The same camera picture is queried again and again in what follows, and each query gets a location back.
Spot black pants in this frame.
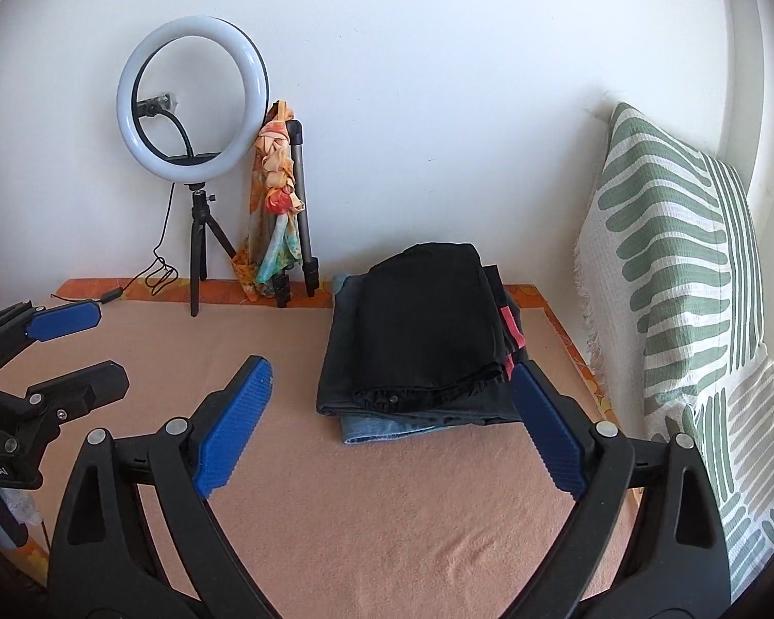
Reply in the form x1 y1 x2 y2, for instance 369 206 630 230
351 243 513 410

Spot white ring light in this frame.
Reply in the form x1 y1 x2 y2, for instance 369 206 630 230
116 16 272 182

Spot black ring light cable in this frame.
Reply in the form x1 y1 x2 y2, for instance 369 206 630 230
52 181 182 307

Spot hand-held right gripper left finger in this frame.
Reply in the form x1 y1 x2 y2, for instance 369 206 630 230
47 354 278 619

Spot peach bed blanket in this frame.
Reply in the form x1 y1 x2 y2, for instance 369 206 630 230
0 287 639 619

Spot black garment with pink label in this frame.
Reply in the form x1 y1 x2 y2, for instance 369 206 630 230
480 264 530 427

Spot black mini tripod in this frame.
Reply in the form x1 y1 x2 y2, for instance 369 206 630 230
186 182 238 318

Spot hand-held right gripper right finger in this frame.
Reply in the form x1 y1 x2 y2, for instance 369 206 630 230
511 361 731 619

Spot floral scarf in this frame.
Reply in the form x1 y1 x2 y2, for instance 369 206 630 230
232 100 307 301

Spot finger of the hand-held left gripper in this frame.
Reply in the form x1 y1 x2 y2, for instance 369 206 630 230
0 362 130 432
0 300 103 383

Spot striped green white pillow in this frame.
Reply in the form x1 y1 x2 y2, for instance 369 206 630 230
574 102 774 600

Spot silver tripod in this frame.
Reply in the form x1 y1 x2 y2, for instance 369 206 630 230
274 117 320 309

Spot blue folded jeans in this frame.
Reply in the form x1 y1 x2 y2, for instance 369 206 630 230
332 272 465 446

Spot dark grey folded pants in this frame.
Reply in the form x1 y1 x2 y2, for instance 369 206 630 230
316 284 520 430

